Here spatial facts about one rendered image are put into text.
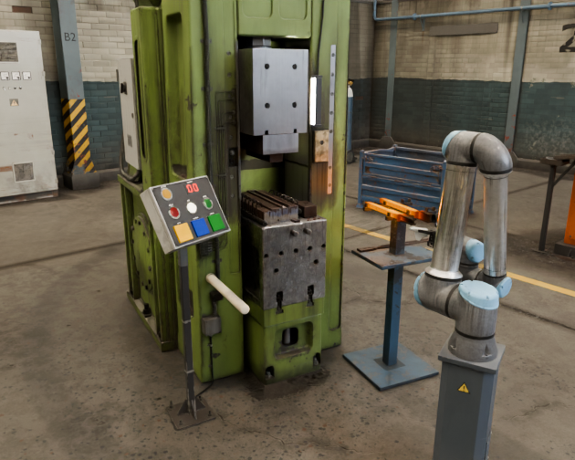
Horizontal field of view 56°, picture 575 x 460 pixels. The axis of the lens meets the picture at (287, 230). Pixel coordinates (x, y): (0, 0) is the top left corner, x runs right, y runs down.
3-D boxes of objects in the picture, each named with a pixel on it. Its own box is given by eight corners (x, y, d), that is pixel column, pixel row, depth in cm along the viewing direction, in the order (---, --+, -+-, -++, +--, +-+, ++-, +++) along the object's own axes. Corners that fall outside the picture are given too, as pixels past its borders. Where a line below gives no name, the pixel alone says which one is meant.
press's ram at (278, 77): (321, 131, 277) (323, 49, 266) (253, 135, 260) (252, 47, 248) (283, 124, 313) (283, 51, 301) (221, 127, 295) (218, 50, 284)
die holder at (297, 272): (325, 297, 299) (327, 218, 286) (263, 310, 281) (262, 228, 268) (278, 265, 346) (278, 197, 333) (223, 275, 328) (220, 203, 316)
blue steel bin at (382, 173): (474, 212, 654) (480, 153, 633) (441, 226, 599) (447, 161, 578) (390, 196, 734) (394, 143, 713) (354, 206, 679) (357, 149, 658)
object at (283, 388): (347, 385, 299) (348, 383, 298) (252, 415, 272) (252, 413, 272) (310, 353, 332) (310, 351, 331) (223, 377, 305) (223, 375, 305)
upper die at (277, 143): (298, 151, 274) (298, 132, 271) (263, 154, 265) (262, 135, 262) (262, 141, 309) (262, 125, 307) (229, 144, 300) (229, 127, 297)
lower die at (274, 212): (297, 219, 284) (297, 203, 282) (263, 224, 275) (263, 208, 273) (263, 202, 320) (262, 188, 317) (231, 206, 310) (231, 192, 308)
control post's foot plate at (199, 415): (218, 418, 270) (218, 402, 267) (175, 432, 260) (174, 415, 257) (203, 396, 288) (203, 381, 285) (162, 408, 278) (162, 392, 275)
